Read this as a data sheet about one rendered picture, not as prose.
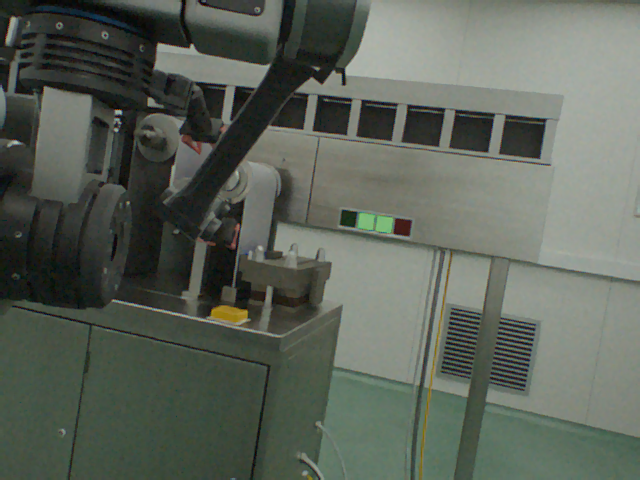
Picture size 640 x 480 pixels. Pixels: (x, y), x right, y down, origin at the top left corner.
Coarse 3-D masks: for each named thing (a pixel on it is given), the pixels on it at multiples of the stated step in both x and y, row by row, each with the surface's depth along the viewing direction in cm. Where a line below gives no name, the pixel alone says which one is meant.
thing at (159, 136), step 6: (144, 126) 174; (150, 126) 173; (156, 132) 173; (162, 132) 177; (156, 138) 173; (162, 138) 176; (144, 144) 174; (150, 144) 174; (156, 144) 175; (162, 144) 178
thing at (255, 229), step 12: (252, 204) 177; (264, 204) 186; (252, 216) 178; (264, 216) 188; (252, 228) 180; (264, 228) 190; (240, 240) 173; (252, 240) 182; (264, 240) 192; (240, 252) 174
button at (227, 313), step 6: (222, 306) 150; (228, 306) 151; (216, 312) 145; (222, 312) 145; (228, 312) 144; (234, 312) 145; (240, 312) 146; (246, 312) 149; (216, 318) 145; (222, 318) 145; (228, 318) 144; (234, 318) 144; (240, 318) 146; (246, 318) 150
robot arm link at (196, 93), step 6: (192, 90) 143; (198, 90) 145; (192, 96) 143; (198, 96) 143; (192, 102) 143; (198, 102) 144; (204, 102) 146; (192, 108) 145; (198, 108) 145; (204, 108) 147; (186, 114) 147; (192, 114) 146; (198, 114) 146
